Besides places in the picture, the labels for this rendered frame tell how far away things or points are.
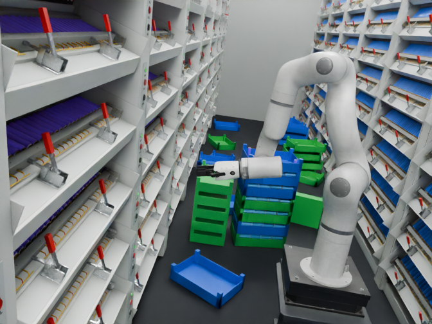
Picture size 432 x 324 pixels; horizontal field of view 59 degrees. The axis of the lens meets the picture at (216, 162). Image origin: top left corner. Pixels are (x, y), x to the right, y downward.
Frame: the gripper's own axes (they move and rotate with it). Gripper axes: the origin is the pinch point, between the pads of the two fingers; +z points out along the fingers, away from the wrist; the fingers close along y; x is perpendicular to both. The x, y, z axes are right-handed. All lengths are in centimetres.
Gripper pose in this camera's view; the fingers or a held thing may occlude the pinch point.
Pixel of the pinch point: (201, 170)
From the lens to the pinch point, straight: 153.3
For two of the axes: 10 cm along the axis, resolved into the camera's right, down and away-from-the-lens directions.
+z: -9.9, 0.5, 1.0
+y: 0.8, -3.3, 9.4
